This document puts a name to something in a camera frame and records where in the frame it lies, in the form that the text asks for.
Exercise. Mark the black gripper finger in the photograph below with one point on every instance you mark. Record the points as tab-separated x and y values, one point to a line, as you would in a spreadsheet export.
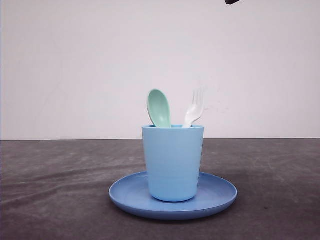
230	2

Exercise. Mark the white plastic fork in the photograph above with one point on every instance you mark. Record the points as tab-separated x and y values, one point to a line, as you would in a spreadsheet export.
196	109

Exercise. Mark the mint green plastic spoon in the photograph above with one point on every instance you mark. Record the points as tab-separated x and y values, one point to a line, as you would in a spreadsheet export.
158	109

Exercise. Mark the light blue plastic cup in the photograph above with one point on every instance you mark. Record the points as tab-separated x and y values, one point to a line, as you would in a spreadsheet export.
173	159

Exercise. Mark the blue plastic plate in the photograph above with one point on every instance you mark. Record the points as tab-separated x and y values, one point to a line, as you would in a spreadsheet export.
214	195

